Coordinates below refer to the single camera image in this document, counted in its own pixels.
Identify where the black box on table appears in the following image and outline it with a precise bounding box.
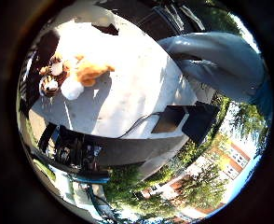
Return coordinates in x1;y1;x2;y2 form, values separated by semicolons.
150;102;221;147

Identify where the orange fox plush toy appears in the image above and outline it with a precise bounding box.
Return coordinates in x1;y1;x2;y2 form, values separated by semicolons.
61;53;116;101

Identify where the black metal mesh bench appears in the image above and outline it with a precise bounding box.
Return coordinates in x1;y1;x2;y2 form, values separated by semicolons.
136;10;178;43

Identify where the striped tiger plush toy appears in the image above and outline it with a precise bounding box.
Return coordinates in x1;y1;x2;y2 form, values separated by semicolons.
38;55;72;98

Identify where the red brick building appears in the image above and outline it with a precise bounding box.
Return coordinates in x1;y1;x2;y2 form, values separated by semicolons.
140;139;253;220

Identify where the person in jeans, blue shirt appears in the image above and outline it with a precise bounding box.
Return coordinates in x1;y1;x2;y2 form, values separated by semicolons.
158;31;274;118

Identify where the thin black table cable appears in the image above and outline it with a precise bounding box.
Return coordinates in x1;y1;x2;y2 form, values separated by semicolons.
116;111;163;140

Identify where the black slotted plastic basket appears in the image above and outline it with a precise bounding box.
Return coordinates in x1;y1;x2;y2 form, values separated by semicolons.
18;27;62;118

